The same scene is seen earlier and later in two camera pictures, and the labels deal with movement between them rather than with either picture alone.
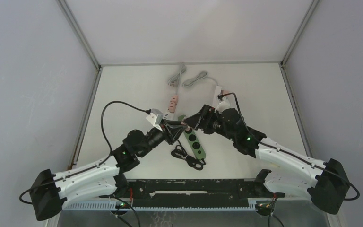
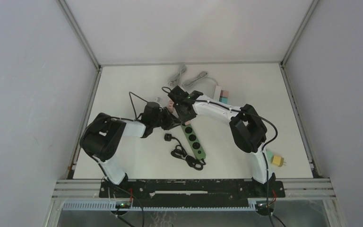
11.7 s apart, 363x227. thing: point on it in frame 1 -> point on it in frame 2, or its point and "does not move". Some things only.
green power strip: [194, 142] does not move
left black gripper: [172, 130] -> [171, 119]
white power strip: [218, 91] does not move
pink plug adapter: [172, 107] does not move
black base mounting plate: [194, 193] does not move
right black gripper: [207, 112] -> [184, 120]
